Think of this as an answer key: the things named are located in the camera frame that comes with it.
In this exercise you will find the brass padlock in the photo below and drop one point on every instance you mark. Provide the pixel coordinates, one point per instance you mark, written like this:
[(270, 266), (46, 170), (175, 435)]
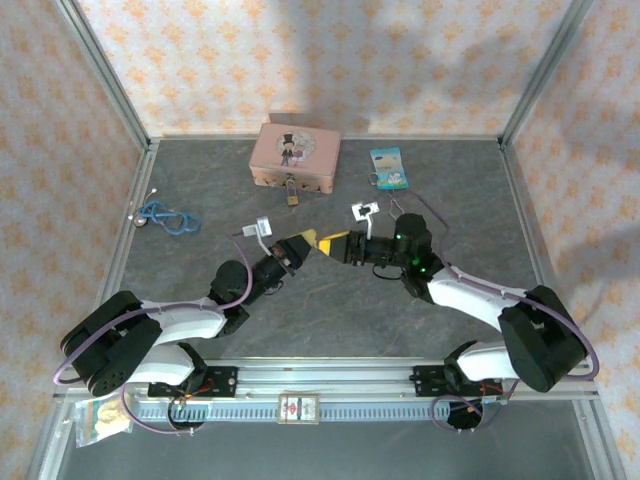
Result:
[(292, 196)]

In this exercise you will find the pink tin box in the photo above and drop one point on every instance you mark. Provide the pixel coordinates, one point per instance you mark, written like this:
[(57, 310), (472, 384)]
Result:
[(297, 157)]

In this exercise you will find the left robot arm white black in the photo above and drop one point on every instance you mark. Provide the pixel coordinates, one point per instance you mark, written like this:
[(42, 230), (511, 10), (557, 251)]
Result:
[(185, 322)]

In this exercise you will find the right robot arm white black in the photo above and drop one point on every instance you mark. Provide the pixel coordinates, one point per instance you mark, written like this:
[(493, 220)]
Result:
[(465, 295)]

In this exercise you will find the blue snack packet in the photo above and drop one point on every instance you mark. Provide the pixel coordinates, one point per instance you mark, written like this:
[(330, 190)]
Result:
[(390, 167)]

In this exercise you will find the blue stethoscope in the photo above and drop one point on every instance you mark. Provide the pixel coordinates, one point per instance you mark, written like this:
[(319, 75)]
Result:
[(167, 216)]

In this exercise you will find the clear plastic snack bag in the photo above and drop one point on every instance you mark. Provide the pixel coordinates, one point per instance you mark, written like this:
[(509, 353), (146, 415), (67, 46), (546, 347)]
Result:
[(102, 419)]

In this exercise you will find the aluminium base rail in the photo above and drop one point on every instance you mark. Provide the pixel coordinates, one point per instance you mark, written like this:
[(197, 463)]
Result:
[(325, 372)]

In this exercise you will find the aluminium side frame rail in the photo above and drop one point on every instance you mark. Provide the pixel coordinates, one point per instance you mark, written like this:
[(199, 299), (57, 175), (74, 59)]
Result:
[(127, 225), (522, 215)]

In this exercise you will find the aluminium frame post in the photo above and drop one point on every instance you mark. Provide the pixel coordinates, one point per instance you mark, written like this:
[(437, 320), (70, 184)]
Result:
[(107, 80), (542, 75)]

